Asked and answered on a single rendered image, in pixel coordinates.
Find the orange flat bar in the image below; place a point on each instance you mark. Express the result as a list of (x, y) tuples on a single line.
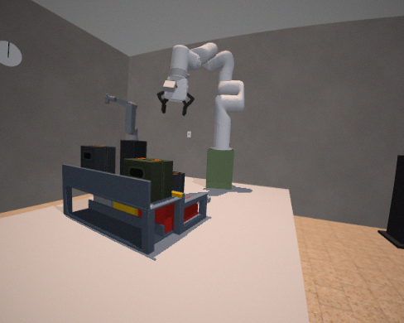
[(177, 194)]

